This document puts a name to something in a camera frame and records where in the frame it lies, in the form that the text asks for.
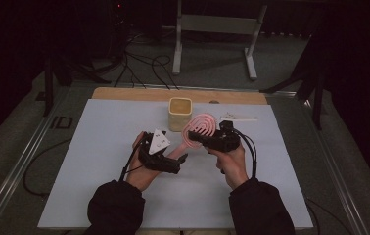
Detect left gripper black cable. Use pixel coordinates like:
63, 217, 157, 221
117, 131, 150, 183

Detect tangled black floor cables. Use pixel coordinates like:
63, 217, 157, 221
113, 30, 181, 91

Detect person's right hand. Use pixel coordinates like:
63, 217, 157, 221
205, 144, 250, 191

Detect aluminium floor rail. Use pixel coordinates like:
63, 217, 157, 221
299, 96, 370, 235
0, 85, 73, 235

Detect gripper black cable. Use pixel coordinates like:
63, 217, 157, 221
117, 131, 150, 183
233, 127, 259, 180

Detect grey metal stand frame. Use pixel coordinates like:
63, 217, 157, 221
171, 0, 268, 81

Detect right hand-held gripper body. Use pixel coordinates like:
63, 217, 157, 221
202, 120, 242, 154

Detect white table cover sheet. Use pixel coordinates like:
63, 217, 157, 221
37, 98, 314, 230

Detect black tripod stand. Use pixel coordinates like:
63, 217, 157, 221
260, 30, 327, 131
35, 53, 113, 118

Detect pink vented hairbrush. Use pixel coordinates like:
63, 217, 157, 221
167, 113, 219, 161

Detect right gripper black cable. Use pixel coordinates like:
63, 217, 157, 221
233, 127, 259, 180

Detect white thin strip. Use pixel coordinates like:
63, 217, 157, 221
219, 112, 259, 122

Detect person's left hand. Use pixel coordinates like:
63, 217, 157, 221
125, 131, 162, 192

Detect beige square cup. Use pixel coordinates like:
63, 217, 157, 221
167, 97, 194, 133

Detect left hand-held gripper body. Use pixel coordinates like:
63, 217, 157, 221
137, 128, 181, 174

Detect black floor cable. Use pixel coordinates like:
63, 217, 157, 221
22, 138, 73, 198
304, 197, 355, 235

